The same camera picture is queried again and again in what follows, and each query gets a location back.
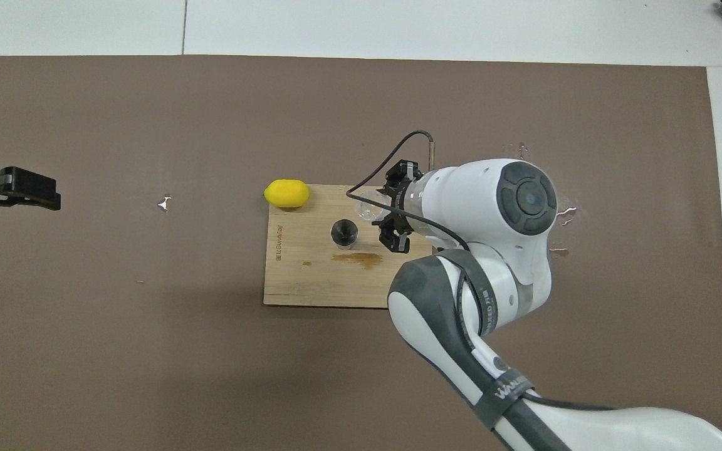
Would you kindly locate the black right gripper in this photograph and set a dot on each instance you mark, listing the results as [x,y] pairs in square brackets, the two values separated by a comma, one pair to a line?
[402,203]

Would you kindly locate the small clear glass cup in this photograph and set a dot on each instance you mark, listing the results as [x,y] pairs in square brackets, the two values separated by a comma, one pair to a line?
[372,208]

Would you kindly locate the steel double jigger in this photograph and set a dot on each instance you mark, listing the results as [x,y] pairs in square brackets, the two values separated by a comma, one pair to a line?
[344,233]

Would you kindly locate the wooden cutting board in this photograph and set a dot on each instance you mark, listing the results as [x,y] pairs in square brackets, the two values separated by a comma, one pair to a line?
[311,275]

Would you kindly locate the yellow lemon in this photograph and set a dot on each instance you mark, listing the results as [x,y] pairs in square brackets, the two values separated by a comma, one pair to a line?
[286,193]

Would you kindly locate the brown table mat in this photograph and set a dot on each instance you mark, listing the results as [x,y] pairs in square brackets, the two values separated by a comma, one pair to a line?
[148,376]

